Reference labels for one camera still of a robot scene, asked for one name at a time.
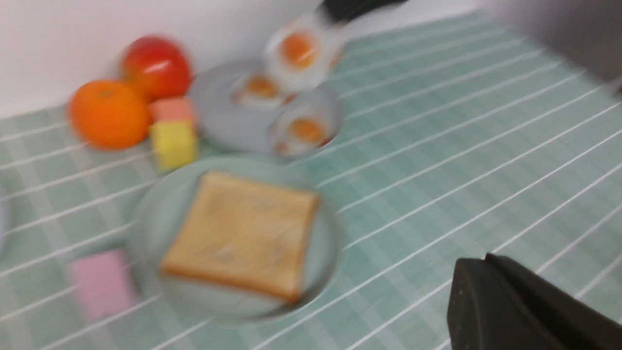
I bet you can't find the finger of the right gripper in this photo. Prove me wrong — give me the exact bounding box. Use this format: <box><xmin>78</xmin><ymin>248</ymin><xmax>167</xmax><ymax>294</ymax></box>
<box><xmin>321</xmin><ymin>0</ymin><xmax>407</xmax><ymax>23</ymax></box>

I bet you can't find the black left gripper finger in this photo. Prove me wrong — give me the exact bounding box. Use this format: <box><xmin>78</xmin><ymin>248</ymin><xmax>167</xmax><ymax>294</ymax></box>
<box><xmin>447</xmin><ymin>253</ymin><xmax>622</xmax><ymax>350</ymax></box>

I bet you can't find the fried egg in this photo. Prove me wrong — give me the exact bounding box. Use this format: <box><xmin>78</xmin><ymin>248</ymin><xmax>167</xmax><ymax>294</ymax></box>
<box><xmin>230</xmin><ymin>72</ymin><xmax>298</xmax><ymax>110</ymax></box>
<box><xmin>262</xmin><ymin>11</ymin><xmax>347</xmax><ymax>93</ymax></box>
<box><xmin>268</xmin><ymin>105</ymin><xmax>340</xmax><ymax>158</ymax></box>

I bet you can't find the toast slice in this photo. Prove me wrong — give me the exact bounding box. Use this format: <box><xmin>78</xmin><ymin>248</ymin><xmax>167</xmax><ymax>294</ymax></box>
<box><xmin>160</xmin><ymin>171</ymin><xmax>320</xmax><ymax>304</ymax></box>

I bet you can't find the grey plate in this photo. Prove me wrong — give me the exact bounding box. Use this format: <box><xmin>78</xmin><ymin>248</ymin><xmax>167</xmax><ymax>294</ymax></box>
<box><xmin>188</xmin><ymin>58</ymin><xmax>346</xmax><ymax>159</ymax></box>

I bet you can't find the red tomato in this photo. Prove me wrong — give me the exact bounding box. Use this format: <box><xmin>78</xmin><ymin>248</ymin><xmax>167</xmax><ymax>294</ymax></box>
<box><xmin>120</xmin><ymin>35</ymin><xmax>193</xmax><ymax>102</ymax></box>

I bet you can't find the salmon pink cube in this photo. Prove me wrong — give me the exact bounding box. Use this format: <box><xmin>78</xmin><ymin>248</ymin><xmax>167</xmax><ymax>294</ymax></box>
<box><xmin>149</xmin><ymin>97</ymin><xmax>197</xmax><ymax>125</ymax></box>

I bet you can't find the yellow cube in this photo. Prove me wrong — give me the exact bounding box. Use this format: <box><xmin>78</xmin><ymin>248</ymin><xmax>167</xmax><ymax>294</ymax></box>
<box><xmin>149</xmin><ymin>121</ymin><xmax>198</xmax><ymax>172</ymax></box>

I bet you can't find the orange fruit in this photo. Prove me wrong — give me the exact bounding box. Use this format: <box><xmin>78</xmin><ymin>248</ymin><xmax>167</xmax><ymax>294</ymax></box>
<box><xmin>67</xmin><ymin>79</ymin><xmax>152</xmax><ymax>150</ymax></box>

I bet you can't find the mint green plate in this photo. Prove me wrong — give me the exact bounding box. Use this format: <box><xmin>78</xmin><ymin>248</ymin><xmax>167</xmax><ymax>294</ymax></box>
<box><xmin>127</xmin><ymin>154</ymin><xmax>345</xmax><ymax>323</ymax></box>

